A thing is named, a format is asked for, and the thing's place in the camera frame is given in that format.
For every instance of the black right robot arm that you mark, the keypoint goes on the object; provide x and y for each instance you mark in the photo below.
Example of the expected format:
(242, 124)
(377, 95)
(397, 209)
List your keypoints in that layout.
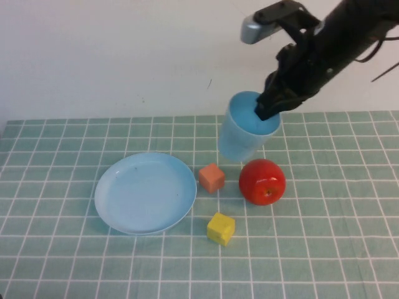
(346, 34)

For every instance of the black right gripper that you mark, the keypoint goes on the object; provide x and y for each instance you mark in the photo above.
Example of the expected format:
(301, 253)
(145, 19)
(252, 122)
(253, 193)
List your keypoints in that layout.
(296, 74)

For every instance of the red apple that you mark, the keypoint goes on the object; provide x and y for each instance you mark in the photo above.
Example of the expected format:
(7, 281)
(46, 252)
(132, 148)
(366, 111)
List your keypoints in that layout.
(260, 180)

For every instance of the light blue plastic cup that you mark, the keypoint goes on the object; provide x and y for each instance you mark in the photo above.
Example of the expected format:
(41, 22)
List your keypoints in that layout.
(237, 137)

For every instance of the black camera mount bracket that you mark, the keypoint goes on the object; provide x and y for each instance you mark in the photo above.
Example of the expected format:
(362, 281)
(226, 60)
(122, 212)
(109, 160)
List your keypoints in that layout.
(280, 11)

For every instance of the green checked tablecloth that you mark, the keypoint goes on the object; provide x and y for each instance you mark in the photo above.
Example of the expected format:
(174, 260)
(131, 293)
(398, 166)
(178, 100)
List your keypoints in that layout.
(311, 243)

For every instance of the yellow foam cube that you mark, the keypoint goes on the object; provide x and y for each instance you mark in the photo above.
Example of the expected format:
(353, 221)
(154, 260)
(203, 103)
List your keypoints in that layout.
(219, 229)

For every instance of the light blue plastic plate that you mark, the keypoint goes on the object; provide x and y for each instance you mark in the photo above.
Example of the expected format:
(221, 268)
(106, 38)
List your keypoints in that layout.
(143, 196)

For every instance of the orange foam cube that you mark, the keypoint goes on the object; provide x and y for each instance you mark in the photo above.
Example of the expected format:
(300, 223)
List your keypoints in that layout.
(211, 179)

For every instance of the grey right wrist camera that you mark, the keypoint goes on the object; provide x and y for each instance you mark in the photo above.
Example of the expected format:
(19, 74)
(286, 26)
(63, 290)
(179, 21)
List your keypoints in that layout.
(257, 31)

